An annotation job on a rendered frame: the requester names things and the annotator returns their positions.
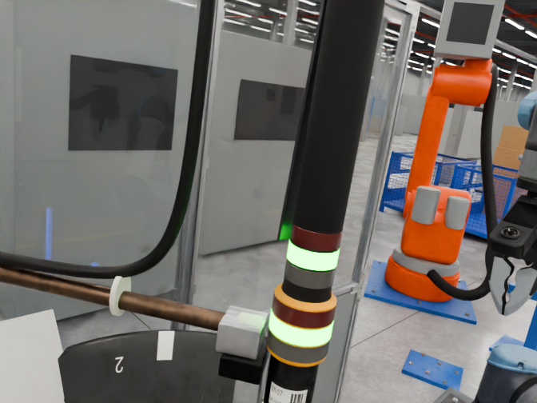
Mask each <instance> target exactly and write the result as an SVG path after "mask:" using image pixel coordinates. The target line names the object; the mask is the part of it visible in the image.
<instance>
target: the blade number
mask: <svg viewBox="0 0 537 403"><path fill-rule="evenodd" d="M109 364H110V380H113V379H118V378H123V377H128V376H129V351H127V352H122V353H113V354H110V355H109Z"/></svg>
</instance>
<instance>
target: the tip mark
mask: <svg viewBox="0 0 537 403"><path fill-rule="evenodd" d="M173 339H174V331H159V336H158V347H157V360H172V354H173Z"/></svg>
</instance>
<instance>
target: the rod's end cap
mask: <svg viewBox="0 0 537 403"><path fill-rule="evenodd" d="M237 319H238V322H241V323H245V324H249V325H255V326H260V327H261V325H263V328H264V329H263V330H264V331H265V327H264V326H266V325H265V324H266V323H265V322H266V320H264V317H263V316H259V315H255V314H251V313H245V312H241V314H238V315H237Z"/></svg>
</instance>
